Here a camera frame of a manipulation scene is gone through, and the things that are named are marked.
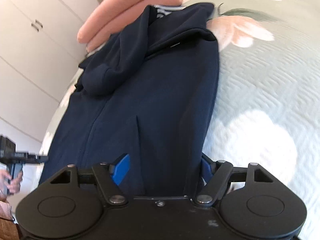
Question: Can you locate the navy hoodie with white stripes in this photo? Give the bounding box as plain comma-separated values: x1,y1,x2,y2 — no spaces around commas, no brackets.
40,3,219,196

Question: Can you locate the person's left hand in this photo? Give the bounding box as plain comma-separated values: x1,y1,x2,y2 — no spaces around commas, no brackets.
1,170,23,198

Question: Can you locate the green floral bedspread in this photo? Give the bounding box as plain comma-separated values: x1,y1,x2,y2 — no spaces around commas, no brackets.
37,0,320,240

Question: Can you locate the folded pink quilt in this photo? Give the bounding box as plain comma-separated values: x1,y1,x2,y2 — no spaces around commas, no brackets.
77,0,183,52

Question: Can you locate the white wardrobe with handles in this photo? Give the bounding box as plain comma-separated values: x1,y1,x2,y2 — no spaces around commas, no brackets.
1,0,98,142

